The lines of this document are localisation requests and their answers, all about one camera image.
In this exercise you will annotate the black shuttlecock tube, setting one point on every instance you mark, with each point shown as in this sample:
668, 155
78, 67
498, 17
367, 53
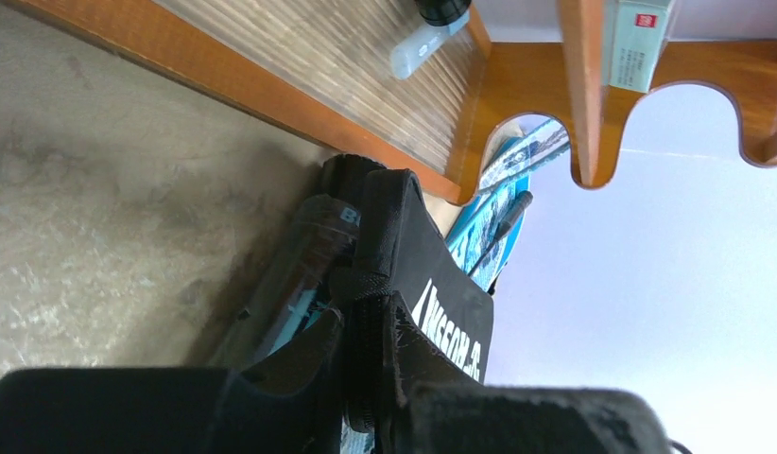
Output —
293, 291

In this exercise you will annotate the light blue strip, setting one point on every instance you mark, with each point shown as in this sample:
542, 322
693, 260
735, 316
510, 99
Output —
412, 52

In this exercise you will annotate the wooden shelf rack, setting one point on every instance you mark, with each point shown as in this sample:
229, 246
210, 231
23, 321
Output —
562, 80

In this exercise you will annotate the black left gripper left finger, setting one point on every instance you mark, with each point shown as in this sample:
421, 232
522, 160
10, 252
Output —
288, 403

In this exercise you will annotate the black Crossway racket bag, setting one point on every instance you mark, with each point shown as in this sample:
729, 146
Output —
401, 266

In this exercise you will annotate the blue racket on blue bag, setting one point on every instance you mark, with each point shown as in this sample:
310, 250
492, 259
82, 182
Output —
516, 160

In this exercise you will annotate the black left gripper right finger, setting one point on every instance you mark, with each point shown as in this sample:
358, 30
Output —
434, 407

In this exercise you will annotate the blue racket bag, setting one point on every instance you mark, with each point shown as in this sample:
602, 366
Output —
464, 238

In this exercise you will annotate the white green box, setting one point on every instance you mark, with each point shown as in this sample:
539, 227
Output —
635, 35

